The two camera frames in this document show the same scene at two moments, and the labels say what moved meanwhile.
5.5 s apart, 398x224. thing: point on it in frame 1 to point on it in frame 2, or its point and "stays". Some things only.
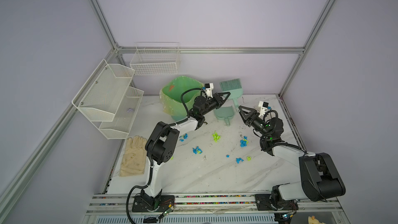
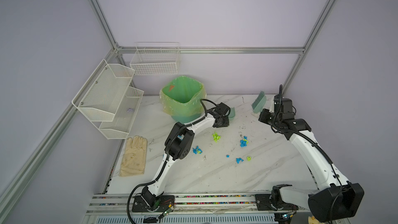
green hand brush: (234, 87) to (259, 102)
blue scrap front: (238, 159) stays
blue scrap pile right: (243, 143) stays
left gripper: (223, 101) to (226, 122)
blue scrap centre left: (197, 150) stays
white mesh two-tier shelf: (108, 100) stays
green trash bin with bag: (170, 96) stays
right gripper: (250, 122) to (261, 117)
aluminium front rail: (207, 204) stays
